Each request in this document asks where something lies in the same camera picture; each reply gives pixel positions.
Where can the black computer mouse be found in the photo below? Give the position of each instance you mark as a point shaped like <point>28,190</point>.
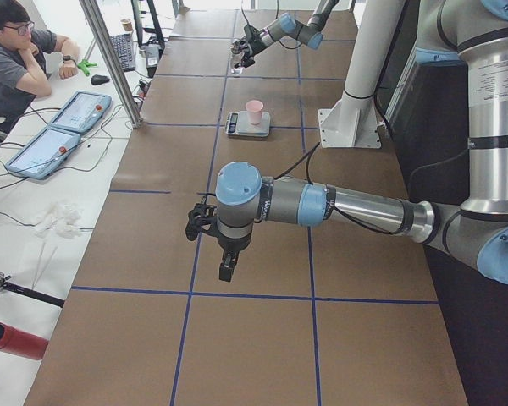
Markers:
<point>98,79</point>

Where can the aluminium frame post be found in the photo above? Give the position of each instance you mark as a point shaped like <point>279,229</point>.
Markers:
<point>101,35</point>

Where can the red cylinder bottle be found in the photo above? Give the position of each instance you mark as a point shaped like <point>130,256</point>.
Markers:
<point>17,342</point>

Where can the black keyboard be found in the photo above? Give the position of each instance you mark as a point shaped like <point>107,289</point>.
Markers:
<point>123,47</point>

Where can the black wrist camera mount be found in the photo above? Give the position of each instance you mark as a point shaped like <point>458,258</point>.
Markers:
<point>201,219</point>
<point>250,31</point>

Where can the lower teach pendant tablet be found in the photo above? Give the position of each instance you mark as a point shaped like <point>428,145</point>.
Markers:
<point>42,155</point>

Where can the teach pendant tablet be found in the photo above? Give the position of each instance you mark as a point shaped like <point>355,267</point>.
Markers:
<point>42,155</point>
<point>81,112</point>

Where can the crumpled white tissue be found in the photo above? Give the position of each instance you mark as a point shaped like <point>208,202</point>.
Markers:
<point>62,217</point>

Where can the silver digital kitchen scale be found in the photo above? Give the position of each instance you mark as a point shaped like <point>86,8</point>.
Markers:
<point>238,124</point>

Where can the clear glass sauce bottle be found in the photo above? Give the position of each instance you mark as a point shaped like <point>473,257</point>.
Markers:
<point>236,56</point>

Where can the seated person grey shirt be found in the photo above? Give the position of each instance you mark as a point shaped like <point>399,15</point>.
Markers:
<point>23,74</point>

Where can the green toy object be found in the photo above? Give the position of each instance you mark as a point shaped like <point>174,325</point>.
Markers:
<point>85,67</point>

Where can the pink plastic cup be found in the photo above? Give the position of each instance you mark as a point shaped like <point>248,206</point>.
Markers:
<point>254,110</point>

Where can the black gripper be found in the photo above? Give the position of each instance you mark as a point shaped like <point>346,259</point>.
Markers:
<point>231,245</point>
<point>249,47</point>

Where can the upper teach pendant tablet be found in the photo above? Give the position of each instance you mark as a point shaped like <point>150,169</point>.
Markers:
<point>81,112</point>

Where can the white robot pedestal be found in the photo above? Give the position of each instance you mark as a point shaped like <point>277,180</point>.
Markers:
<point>352,121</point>

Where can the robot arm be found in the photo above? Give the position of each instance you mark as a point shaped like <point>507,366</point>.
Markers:
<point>448,32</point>
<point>284,25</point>

